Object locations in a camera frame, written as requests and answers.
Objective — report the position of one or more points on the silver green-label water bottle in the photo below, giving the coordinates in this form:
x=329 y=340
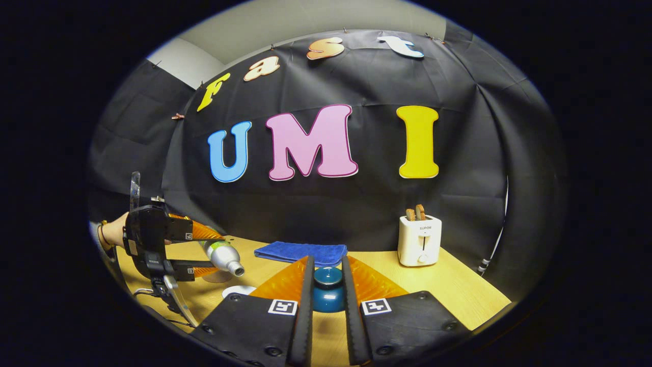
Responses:
x=221 y=255

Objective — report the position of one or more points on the brown toast slice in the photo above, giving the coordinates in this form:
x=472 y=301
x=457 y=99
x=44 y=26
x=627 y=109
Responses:
x=410 y=214
x=420 y=211

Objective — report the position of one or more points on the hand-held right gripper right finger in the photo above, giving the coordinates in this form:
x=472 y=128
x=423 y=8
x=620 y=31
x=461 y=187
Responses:
x=354 y=326

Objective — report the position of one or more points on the white toaster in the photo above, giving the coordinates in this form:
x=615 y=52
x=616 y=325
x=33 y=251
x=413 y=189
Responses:
x=418 y=244

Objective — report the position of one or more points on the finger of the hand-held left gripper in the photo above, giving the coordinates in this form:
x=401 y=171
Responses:
x=183 y=232
x=186 y=269

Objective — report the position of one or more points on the white teacup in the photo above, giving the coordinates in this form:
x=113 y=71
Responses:
x=237 y=291

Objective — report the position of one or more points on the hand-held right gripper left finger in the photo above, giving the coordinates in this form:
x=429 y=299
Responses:
x=305 y=326

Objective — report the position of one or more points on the blue folded towel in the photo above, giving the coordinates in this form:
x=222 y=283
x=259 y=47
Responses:
x=300 y=252

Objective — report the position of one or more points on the teal teacup lid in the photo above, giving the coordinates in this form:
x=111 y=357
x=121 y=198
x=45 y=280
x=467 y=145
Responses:
x=328 y=298

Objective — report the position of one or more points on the round cork coaster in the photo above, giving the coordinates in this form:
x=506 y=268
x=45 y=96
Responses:
x=219 y=279

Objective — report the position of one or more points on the black backdrop cloth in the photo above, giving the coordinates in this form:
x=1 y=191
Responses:
x=356 y=204

